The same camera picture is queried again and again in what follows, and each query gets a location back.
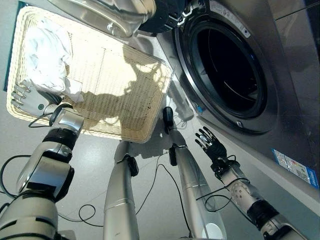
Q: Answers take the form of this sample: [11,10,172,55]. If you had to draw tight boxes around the robot leg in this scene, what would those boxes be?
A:
[162,106,228,240]
[103,139,140,240]

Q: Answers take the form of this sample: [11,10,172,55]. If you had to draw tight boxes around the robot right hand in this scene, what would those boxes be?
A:
[194,126,228,162]

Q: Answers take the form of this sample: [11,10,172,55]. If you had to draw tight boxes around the black floor cable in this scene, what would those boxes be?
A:
[56,153,193,238]

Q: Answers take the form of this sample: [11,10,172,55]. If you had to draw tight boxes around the blue energy label sticker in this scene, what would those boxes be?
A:
[270,148,320,193]

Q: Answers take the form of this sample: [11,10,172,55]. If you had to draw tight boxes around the robot right leg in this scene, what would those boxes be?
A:
[162,106,228,240]

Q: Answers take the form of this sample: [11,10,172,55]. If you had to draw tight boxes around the white instruction label sticker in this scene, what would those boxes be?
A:
[209,0,252,39]

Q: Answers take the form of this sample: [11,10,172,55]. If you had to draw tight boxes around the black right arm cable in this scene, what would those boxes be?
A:
[195,177,252,213]

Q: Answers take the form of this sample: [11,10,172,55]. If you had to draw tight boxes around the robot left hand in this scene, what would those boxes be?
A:
[10,79,64,118]

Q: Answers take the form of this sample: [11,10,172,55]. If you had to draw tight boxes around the cream wicker laundry basket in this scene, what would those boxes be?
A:
[6,5,174,144]

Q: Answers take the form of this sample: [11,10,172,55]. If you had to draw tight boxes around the robot left leg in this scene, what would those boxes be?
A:
[103,139,140,240]

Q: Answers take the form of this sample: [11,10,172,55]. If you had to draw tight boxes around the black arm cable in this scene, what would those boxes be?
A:
[195,177,252,213]
[0,154,33,201]

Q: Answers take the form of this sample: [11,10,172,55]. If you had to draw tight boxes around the silver washing machine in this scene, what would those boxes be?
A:
[129,0,320,217]

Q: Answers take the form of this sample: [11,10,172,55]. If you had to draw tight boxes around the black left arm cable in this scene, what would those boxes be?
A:
[0,154,33,201]

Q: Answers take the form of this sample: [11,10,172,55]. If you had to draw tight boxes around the glass washing machine door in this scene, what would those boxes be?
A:
[46,0,197,39]

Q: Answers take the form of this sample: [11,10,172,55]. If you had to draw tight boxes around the white clothes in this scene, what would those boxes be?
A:
[23,16,85,104]

